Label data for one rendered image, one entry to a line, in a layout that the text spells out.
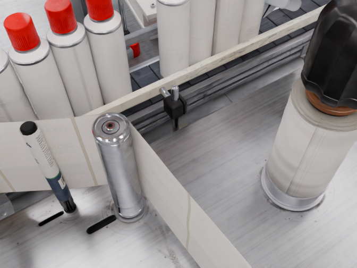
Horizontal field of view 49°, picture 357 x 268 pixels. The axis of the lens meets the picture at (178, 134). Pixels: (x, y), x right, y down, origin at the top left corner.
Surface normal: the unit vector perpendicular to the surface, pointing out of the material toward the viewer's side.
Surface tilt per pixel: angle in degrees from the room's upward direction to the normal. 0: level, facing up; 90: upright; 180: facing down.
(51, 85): 90
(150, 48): 0
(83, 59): 90
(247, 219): 0
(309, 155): 92
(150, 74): 0
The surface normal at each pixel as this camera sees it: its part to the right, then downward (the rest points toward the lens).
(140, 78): 0.00, -0.59
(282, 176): -0.76, 0.51
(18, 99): 0.85, 0.42
